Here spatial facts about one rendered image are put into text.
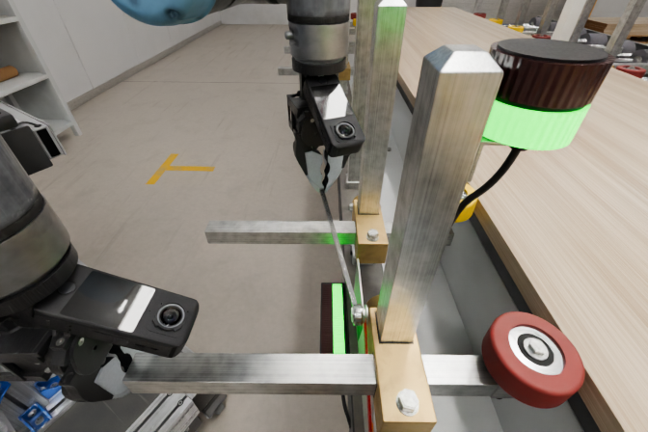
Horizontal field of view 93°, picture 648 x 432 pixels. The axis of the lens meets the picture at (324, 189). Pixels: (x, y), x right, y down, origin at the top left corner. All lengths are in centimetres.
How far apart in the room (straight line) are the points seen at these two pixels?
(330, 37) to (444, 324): 57
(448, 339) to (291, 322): 82
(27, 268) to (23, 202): 5
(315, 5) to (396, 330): 36
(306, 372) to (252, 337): 102
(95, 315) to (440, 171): 28
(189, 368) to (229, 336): 101
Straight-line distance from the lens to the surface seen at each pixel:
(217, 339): 142
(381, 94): 45
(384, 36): 43
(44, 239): 29
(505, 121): 21
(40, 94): 338
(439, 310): 73
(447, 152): 21
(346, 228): 55
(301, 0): 39
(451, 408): 65
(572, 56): 21
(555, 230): 54
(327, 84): 42
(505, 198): 57
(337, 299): 61
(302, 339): 136
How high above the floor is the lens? 121
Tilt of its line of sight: 37 degrees down
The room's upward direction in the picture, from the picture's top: straight up
